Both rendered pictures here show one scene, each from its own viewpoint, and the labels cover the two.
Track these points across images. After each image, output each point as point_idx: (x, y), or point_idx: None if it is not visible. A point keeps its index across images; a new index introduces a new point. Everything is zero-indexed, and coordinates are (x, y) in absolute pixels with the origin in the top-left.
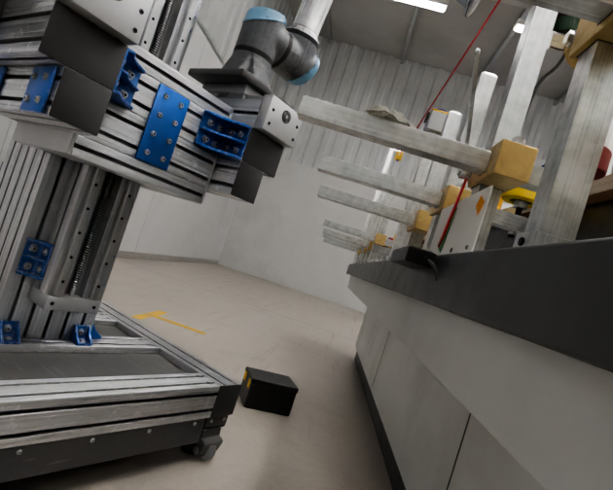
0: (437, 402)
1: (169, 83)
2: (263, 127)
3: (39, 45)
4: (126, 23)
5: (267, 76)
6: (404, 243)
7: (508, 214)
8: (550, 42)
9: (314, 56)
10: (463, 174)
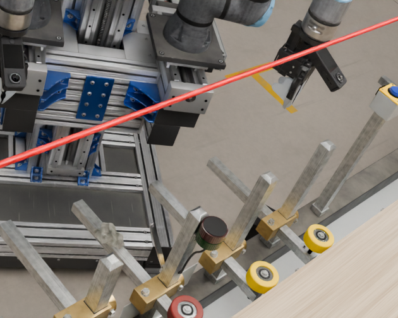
0: None
1: (95, 72)
2: (163, 109)
3: None
4: (31, 89)
5: (198, 40)
6: (327, 200)
7: (244, 284)
8: (191, 239)
9: (263, 9)
10: (160, 272)
